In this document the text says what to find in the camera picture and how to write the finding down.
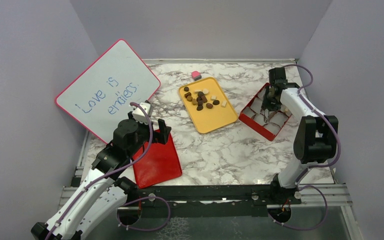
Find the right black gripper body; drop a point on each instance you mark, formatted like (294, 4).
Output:
(269, 102)

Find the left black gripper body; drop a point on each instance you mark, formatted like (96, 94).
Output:
(144, 136)

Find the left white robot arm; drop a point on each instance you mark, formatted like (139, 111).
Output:
(109, 164)

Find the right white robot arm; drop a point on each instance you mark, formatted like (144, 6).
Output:
(316, 144)

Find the red chocolate box with dividers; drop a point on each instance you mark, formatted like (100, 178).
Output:
(251, 115)

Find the white square chocolate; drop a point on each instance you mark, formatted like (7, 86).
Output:
(224, 104)

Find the red box lid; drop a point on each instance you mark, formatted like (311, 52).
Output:
(160, 164)

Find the yellow plastic tray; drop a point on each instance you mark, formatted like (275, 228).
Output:
(207, 120)

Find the pink and grey eraser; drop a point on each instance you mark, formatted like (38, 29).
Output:
(196, 75)

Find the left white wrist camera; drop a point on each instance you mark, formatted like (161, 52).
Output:
(142, 112)

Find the white board with pink frame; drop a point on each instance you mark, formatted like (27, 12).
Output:
(100, 97)

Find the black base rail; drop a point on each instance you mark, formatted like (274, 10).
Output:
(202, 201)

